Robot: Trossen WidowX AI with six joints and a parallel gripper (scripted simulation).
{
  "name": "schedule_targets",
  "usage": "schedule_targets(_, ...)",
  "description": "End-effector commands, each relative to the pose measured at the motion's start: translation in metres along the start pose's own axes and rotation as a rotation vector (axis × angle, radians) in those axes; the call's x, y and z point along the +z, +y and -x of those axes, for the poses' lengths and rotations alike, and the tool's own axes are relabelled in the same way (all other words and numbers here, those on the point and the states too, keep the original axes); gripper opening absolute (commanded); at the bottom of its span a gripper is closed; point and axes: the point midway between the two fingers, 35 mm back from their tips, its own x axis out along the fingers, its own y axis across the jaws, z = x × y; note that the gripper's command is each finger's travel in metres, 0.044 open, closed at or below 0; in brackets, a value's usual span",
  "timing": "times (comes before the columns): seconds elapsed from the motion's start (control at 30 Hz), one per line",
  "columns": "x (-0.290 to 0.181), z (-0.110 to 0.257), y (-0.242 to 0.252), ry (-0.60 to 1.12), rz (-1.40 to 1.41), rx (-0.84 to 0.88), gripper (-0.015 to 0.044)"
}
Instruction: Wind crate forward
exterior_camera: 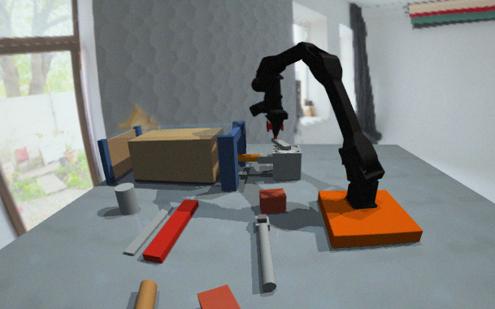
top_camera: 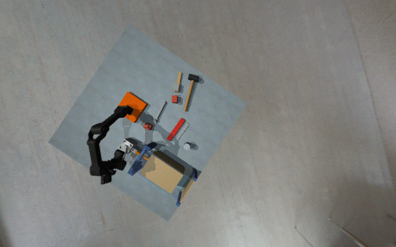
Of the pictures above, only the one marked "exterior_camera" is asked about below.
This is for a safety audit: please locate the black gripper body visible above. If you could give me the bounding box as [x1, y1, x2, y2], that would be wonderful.
[264, 93, 288, 121]

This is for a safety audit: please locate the black-headed mallet with wooden handle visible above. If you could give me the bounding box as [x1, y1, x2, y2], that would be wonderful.
[134, 280, 158, 309]

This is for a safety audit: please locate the red rectangular bar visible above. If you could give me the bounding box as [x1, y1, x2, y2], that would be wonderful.
[143, 200, 198, 263]

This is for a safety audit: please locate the blue rectangular frame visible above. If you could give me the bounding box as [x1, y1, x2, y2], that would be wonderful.
[226, 120, 246, 191]

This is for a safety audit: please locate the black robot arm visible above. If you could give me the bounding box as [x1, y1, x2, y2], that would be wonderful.
[251, 41, 385, 209]

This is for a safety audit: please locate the grey flat bar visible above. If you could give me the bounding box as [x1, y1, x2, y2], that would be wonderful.
[124, 206, 174, 256]

